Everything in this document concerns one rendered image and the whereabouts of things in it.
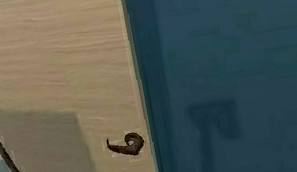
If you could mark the light wooden room door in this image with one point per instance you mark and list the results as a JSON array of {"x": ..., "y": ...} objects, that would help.
[{"x": 43, "y": 58}]

